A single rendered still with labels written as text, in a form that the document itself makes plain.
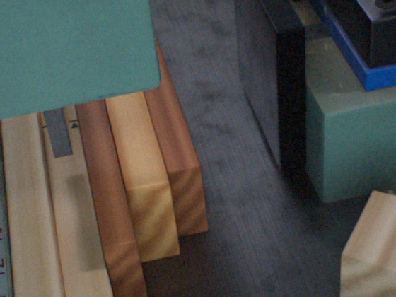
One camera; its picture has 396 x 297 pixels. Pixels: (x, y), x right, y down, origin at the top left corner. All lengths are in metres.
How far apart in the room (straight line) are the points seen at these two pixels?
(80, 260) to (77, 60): 0.09
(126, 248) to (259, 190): 0.11
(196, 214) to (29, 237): 0.09
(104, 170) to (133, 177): 0.01
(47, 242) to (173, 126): 0.10
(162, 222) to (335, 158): 0.09
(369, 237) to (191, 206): 0.10
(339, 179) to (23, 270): 0.17
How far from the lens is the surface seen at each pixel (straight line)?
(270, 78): 0.45
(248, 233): 0.45
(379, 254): 0.38
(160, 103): 0.46
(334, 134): 0.43
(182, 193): 0.43
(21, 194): 0.42
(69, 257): 0.40
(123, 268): 0.39
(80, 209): 0.42
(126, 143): 0.43
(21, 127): 0.46
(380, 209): 0.40
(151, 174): 0.41
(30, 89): 0.37
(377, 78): 0.43
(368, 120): 0.43
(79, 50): 0.36
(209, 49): 0.58
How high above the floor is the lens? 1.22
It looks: 41 degrees down
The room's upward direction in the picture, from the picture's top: 7 degrees counter-clockwise
